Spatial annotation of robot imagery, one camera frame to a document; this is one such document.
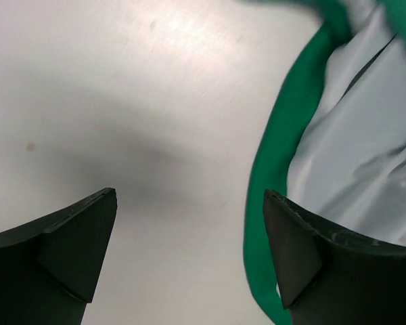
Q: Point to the green jacket with white lining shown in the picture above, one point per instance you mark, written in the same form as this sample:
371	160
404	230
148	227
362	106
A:
335	142

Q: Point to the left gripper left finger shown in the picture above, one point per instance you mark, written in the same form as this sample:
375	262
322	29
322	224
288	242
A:
50	267

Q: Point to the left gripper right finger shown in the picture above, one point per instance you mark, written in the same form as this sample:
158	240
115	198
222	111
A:
328	274

